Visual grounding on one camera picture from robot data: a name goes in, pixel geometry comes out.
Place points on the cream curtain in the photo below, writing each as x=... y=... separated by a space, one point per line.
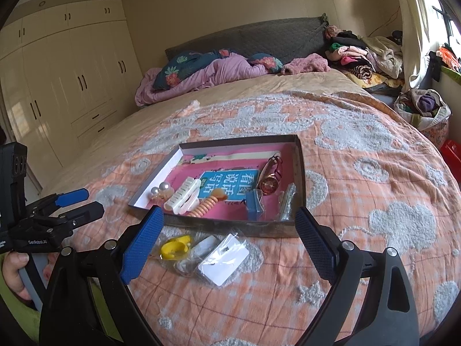
x=414 y=36

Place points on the white pearl hair accessory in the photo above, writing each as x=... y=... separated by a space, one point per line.
x=165 y=186

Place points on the black hanging pouch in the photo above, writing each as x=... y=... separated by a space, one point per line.
x=434 y=66

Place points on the grey padded headboard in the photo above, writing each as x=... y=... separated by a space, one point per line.
x=270 y=39

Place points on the pink book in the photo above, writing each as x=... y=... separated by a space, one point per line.
x=230 y=162

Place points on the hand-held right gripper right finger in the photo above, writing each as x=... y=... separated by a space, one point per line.
x=317 y=241

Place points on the beige bed sheet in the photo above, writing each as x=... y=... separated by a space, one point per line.
x=151 y=126

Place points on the long white card packet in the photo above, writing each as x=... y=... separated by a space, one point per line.
x=205 y=245

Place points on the green sill mat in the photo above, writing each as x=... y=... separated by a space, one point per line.
x=453 y=76

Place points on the cream wardrobe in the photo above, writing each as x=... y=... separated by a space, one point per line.
x=65 y=79

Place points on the dark floral pillow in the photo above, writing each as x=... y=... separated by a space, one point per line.
x=270 y=63
x=180 y=68

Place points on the window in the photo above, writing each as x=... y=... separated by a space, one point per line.
x=450 y=18

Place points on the green garment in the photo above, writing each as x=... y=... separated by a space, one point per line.
x=102 y=306

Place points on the purple quilt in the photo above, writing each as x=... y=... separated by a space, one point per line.
x=216 y=74

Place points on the pile of clothes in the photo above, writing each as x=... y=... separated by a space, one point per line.
x=360 y=57

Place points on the person's left hand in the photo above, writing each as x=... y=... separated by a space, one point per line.
x=12 y=275

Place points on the shallow grey cardboard box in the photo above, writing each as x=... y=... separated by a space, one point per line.
x=234 y=227

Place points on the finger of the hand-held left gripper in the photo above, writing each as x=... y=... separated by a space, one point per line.
x=86 y=212
x=74 y=197

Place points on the silver foil packet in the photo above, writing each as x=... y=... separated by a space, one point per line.
x=288 y=202

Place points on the red box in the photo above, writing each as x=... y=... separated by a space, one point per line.
x=453 y=155

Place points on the pink fuzzy garment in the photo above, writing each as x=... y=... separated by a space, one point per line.
x=306 y=65

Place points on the clothes on window sill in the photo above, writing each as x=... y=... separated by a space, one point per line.
x=448 y=57

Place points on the patterned bag of clothes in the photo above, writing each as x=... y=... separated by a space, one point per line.
x=423 y=111

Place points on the white earring card in bag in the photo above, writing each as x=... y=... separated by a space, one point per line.
x=223 y=263

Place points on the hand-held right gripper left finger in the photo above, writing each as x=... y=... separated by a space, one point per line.
x=142 y=245

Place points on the small peach cloth piece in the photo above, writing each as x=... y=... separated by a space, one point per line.
x=190 y=108

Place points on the white hair claw clip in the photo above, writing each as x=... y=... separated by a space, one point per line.
x=182 y=194

